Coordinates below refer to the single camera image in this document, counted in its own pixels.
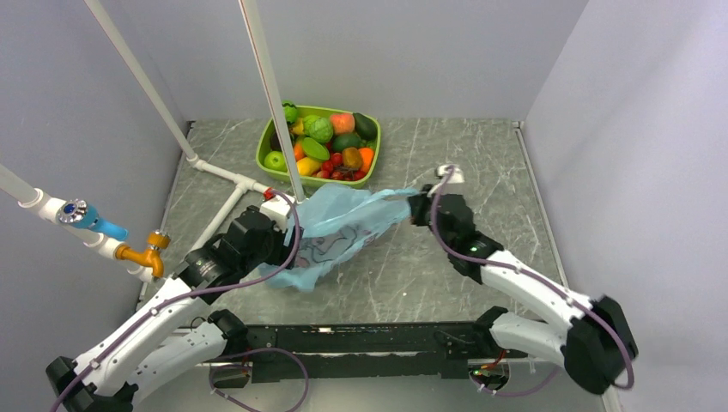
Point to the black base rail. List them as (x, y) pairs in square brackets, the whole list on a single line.
[(448, 350)]

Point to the yellow fake mango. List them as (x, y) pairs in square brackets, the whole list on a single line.
[(308, 167)]

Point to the red fake strawberry bunch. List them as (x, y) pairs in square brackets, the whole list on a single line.
[(333, 169)]

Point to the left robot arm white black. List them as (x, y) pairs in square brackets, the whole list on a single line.
[(144, 353)]

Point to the fake kiwi brown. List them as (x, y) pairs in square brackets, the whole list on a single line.
[(352, 159)]

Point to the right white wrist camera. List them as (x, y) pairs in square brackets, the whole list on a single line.
[(450, 181)]

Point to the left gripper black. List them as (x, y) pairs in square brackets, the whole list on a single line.
[(280, 237)]

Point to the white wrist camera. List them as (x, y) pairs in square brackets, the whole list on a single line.
[(277, 207), (450, 181)]

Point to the orange brass faucet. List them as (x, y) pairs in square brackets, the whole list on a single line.
[(150, 257)]

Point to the green fake lime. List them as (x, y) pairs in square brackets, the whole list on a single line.
[(347, 140)]

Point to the orange green fake fruit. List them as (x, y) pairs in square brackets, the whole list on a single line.
[(299, 152)]

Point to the blue handled pipe valve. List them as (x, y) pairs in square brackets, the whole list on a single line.
[(79, 214)]

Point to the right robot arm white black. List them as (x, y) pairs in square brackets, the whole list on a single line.
[(590, 339)]

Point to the fake peach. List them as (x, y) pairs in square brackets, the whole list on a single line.
[(342, 123)]

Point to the orange fake carrot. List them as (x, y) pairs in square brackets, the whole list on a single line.
[(367, 155)]

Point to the white pvc pipe frame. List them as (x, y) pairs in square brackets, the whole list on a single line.
[(76, 124)]

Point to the green fake custard apple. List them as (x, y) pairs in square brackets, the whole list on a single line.
[(321, 130)]

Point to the fake avocado dark green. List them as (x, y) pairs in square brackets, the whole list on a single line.
[(365, 127)]

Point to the green bumpy fake fruit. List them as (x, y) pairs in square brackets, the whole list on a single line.
[(307, 122)]

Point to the green plastic fruit basket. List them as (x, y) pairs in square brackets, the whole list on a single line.
[(311, 181)]

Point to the light green fake mango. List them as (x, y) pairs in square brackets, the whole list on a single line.
[(315, 150)]

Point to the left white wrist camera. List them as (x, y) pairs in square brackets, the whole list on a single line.
[(277, 207)]

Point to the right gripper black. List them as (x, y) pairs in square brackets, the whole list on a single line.
[(418, 203)]

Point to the light blue plastic bag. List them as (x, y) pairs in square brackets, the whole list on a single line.
[(338, 221)]

